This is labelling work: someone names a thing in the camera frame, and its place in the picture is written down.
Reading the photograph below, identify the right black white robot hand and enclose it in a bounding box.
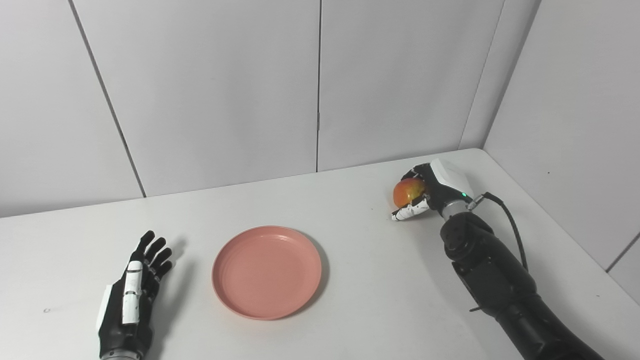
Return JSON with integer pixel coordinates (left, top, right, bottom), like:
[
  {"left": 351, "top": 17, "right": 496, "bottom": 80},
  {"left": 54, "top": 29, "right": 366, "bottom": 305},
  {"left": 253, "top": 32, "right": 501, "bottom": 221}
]
[{"left": 391, "top": 158, "right": 475, "bottom": 222}]

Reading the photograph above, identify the pink round plate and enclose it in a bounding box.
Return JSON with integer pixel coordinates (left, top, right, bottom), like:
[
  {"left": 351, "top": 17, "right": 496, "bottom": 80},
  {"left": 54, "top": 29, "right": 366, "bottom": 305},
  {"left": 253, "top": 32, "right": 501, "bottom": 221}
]
[{"left": 211, "top": 225, "right": 323, "bottom": 321}]

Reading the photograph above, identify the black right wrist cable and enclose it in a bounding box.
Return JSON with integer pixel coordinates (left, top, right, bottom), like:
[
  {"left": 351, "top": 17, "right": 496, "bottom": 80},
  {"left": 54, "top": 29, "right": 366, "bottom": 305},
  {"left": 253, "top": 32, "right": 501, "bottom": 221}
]
[{"left": 467, "top": 192, "right": 530, "bottom": 273}]

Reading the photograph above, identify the red yellow pomegranate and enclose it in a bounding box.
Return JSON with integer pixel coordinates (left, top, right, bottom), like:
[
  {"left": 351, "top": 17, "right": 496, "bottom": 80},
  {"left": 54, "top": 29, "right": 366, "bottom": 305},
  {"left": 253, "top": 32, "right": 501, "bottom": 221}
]
[{"left": 393, "top": 177, "right": 427, "bottom": 209}]

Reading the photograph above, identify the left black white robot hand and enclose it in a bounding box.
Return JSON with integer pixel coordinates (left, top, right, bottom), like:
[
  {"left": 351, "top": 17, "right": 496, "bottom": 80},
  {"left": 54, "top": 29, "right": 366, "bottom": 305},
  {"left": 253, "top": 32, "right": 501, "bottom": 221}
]
[{"left": 96, "top": 230, "right": 174, "bottom": 357}]

